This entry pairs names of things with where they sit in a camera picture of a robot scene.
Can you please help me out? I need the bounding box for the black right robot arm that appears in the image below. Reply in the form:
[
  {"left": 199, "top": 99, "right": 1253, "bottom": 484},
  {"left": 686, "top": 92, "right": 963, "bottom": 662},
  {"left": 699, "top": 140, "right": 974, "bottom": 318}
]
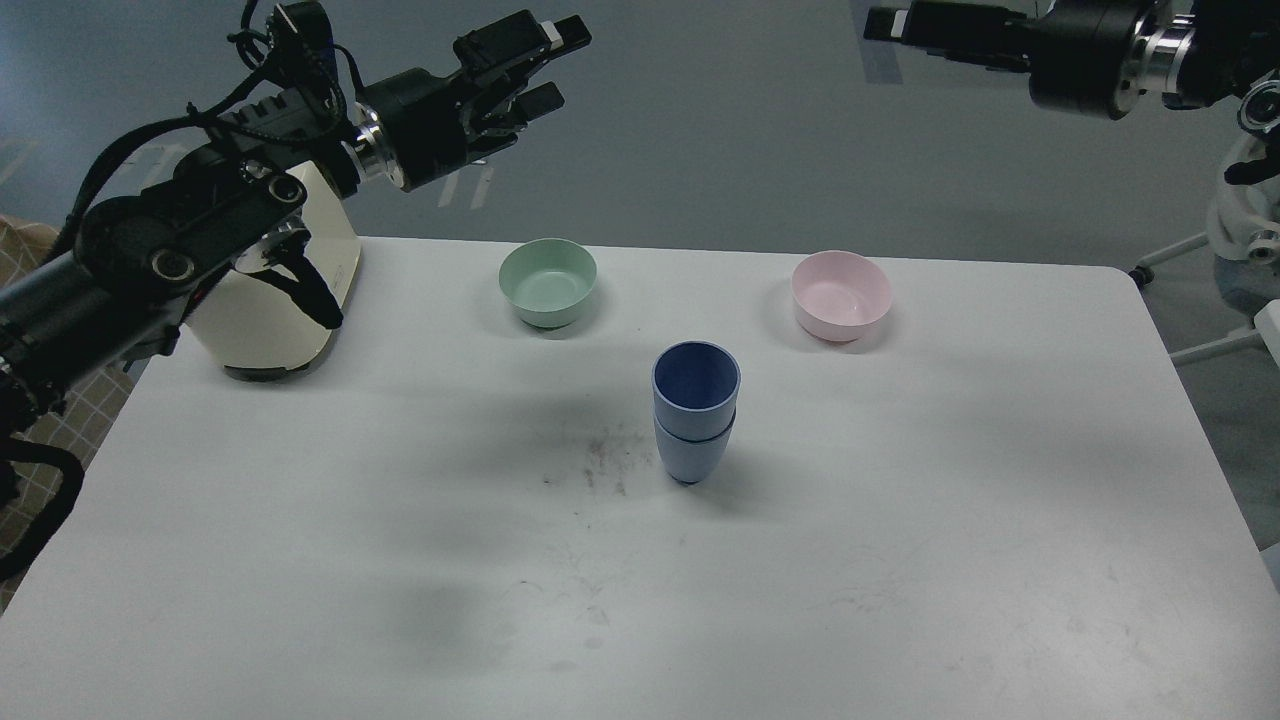
[{"left": 861, "top": 1, "right": 1279, "bottom": 186}]

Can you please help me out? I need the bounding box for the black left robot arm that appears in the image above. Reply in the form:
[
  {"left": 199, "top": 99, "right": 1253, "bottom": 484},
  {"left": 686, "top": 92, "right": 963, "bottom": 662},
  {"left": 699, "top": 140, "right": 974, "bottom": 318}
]
[{"left": 1, "top": 1, "right": 593, "bottom": 580}]

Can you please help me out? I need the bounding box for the blue cup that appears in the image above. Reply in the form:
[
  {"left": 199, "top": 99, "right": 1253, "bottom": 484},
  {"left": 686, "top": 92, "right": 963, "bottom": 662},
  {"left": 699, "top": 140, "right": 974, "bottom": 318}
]
[
  {"left": 653, "top": 414, "right": 737, "bottom": 486},
  {"left": 652, "top": 341, "right": 742, "bottom": 442}
]

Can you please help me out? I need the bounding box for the pink bowl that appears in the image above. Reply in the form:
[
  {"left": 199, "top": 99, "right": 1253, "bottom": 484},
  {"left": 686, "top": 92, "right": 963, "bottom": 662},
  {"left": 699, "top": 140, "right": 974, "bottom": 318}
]
[{"left": 788, "top": 250, "right": 893, "bottom": 345}]

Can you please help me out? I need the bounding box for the cream white toaster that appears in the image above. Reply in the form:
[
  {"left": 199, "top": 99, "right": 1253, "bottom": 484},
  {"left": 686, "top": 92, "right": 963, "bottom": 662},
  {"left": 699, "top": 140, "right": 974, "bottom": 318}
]
[{"left": 186, "top": 161, "right": 362, "bottom": 382}]

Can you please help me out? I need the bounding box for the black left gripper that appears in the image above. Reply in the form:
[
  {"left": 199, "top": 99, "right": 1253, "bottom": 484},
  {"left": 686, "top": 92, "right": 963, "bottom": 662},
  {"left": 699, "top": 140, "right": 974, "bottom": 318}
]
[{"left": 357, "top": 10, "right": 593, "bottom": 192}]

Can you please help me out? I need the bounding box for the green bowl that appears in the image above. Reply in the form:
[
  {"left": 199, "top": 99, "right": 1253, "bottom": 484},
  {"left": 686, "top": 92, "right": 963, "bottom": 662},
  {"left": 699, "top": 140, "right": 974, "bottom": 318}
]
[{"left": 498, "top": 238, "right": 598, "bottom": 331}]

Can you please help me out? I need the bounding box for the white chair base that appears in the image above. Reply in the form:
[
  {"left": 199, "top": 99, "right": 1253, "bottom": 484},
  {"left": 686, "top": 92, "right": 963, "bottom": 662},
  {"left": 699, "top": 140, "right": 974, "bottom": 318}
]
[{"left": 1129, "top": 177, "right": 1279, "bottom": 366}]

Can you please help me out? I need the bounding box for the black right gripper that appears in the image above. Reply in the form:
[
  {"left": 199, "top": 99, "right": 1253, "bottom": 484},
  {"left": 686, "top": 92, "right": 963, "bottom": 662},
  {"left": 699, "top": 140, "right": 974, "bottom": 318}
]
[{"left": 864, "top": 1, "right": 1151, "bottom": 120}]

